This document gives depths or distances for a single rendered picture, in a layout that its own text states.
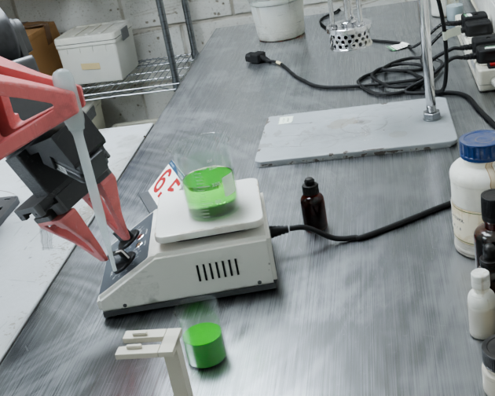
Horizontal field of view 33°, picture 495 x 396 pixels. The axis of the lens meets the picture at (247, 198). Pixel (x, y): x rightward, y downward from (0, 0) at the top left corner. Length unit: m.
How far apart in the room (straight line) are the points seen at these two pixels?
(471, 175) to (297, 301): 0.23
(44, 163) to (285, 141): 0.55
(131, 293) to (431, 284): 0.32
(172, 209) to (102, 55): 2.27
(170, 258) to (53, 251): 0.27
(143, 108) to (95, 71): 0.41
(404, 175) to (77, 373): 0.53
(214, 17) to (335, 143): 2.17
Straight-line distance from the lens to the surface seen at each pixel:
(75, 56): 3.23
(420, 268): 0.92
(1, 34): 0.86
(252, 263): 0.89
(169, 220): 0.92
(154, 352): 0.63
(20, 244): 1.18
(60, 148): 0.78
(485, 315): 0.79
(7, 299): 1.04
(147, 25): 3.45
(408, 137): 1.25
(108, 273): 0.96
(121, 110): 3.59
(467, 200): 0.90
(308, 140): 1.29
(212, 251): 0.89
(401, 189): 1.11
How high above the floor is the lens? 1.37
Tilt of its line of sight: 24 degrees down
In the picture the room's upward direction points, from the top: 11 degrees counter-clockwise
